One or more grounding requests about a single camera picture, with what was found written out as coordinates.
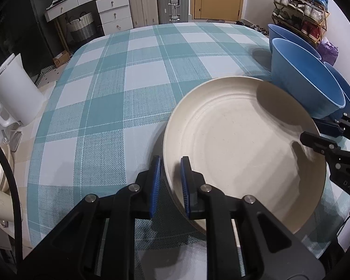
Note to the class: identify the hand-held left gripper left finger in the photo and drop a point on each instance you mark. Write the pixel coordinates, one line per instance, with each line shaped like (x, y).
(155, 186)

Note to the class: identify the teal checked tablecloth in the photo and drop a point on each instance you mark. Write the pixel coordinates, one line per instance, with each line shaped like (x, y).
(119, 93)

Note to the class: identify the white electric kettle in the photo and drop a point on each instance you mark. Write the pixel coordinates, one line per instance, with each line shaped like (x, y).
(14, 93)

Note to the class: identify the beige suitcase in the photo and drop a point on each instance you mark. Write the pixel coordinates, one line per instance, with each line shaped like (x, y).
(141, 0)

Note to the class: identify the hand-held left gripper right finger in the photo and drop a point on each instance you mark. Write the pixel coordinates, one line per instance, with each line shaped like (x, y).
(185, 186)

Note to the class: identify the woven laundry basket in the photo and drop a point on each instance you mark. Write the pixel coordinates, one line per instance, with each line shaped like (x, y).
(81, 27)

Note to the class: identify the blue bowl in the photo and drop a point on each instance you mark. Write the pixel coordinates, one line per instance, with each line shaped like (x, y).
(303, 75)
(348, 90)
(291, 33)

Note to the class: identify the purple plastic bag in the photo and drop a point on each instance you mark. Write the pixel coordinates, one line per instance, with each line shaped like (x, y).
(328, 52)

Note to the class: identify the cream plate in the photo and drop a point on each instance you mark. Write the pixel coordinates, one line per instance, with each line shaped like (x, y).
(239, 140)

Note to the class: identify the cream paper cup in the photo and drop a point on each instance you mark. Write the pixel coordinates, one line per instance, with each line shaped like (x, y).
(3, 205)

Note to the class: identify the shoe rack with shoes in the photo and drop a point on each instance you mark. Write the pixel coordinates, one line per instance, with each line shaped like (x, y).
(300, 3)

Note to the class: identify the pile of dark shoes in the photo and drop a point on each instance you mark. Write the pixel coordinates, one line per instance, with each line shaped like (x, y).
(250, 26)

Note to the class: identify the white dressing table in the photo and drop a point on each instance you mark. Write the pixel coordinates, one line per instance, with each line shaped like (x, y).
(113, 5)

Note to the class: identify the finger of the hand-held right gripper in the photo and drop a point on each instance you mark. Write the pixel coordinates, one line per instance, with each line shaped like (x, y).
(328, 128)
(318, 143)

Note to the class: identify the black refrigerator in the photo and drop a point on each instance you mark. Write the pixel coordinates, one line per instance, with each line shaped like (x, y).
(17, 29)

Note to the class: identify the small labelled cardboard box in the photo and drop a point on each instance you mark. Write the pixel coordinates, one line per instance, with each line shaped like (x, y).
(61, 59)

